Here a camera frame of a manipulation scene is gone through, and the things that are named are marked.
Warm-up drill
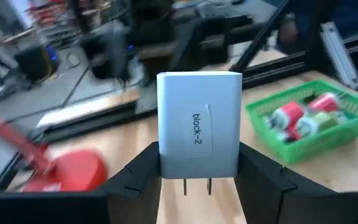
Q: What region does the silver aluminium post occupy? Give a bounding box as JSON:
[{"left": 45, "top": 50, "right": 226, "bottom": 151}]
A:
[{"left": 320, "top": 21, "right": 358, "bottom": 90}]

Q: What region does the black side desk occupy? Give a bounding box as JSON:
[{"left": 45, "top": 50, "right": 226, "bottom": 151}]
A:
[{"left": 172, "top": 0, "right": 280, "bottom": 44}]

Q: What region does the green plastic basket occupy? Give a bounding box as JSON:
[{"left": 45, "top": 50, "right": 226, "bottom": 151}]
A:
[{"left": 244, "top": 79, "right": 358, "bottom": 166}]

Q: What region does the red desk lamp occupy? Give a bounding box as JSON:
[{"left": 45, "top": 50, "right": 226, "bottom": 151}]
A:
[{"left": 0, "top": 108, "right": 109, "bottom": 192}]

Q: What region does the black computer tower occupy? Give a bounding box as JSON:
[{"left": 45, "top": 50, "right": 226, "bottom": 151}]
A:
[{"left": 13, "top": 45, "right": 58, "bottom": 84}]

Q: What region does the small parts bin rack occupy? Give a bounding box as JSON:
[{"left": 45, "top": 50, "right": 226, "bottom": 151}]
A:
[{"left": 26, "top": 0, "right": 71, "bottom": 26}]

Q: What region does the black aluminium table frame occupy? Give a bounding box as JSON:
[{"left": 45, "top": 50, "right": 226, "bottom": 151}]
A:
[{"left": 0, "top": 0, "right": 358, "bottom": 191}]

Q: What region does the red and white plug charger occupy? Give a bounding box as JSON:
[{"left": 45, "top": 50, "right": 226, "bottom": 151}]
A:
[
  {"left": 306, "top": 92, "right": 341, "bottom": 113},
  {"left": 270, "top": 101, "right": 306, "bottom": 132}
]

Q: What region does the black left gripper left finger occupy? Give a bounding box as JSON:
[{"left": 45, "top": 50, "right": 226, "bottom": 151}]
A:
[{"left": 0, "top": 142, "right": 162, "bottom": 224}]

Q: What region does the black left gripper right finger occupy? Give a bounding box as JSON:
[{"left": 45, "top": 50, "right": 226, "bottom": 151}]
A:
[{"left": 234, "top": 142, "right": 358, "bottom": 224}]

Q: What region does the green and white plug charger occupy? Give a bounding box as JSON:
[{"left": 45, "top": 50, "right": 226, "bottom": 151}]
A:
[
  {"left": 295, "top": 111, "right": 338, "bottom": 137},
  {"left": 334, "top": 110, "right": 351, "bottom": 124}
]

